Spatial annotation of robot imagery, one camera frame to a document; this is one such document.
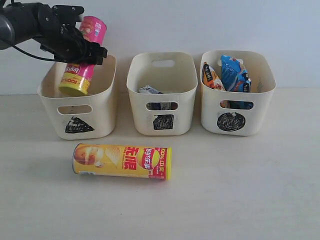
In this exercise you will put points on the yellow Lays chips can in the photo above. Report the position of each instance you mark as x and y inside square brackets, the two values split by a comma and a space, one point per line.
[123, 161]

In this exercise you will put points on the pink Lays chips can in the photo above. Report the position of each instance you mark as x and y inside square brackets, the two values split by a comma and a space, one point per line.
[77, 77]

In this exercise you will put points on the blue black noodle bag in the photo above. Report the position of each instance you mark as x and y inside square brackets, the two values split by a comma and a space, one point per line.
[235, 78]

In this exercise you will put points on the orange white noodle bag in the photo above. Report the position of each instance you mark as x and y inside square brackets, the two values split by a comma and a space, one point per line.
[211, 79]

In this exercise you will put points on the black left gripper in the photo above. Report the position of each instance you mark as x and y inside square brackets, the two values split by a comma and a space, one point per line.
[58, 35]

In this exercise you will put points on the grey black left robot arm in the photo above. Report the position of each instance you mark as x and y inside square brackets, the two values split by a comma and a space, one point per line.
[18, 24]

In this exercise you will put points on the purple drink carton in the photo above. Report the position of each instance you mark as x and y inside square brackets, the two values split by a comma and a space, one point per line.
[154, 106]

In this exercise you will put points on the blue white milk carton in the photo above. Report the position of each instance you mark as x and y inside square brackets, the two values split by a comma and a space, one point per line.
[166, 106]

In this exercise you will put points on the cream bin with square mark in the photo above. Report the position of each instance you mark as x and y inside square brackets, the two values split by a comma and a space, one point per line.
[172, 73]

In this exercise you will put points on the cream bin with triangle mark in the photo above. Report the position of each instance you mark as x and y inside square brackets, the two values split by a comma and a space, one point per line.
[82, 117]

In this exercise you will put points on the cream bin with circle mark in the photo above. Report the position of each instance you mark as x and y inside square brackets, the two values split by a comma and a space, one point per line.
[238, 122]

